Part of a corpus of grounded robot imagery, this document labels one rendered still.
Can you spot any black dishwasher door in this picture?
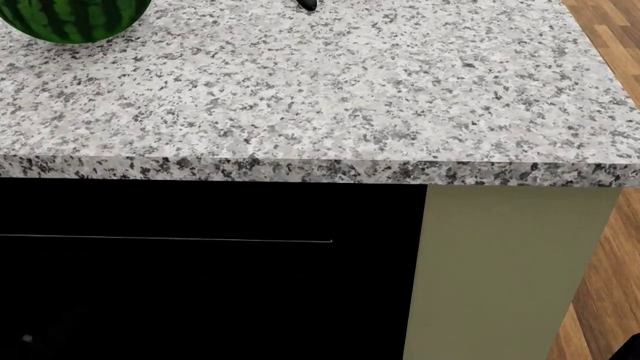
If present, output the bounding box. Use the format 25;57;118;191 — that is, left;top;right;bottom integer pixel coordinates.
0;177;429;360

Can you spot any speckled granite countertop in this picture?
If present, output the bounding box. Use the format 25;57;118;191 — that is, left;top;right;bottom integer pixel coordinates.
0;0;640;189

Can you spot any olive green cabinet panel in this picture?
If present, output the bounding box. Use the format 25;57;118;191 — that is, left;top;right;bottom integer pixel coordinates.
402;183;622;360

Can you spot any green striped watermelon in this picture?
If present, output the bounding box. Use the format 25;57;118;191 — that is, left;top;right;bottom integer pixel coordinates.
0;0;153;45

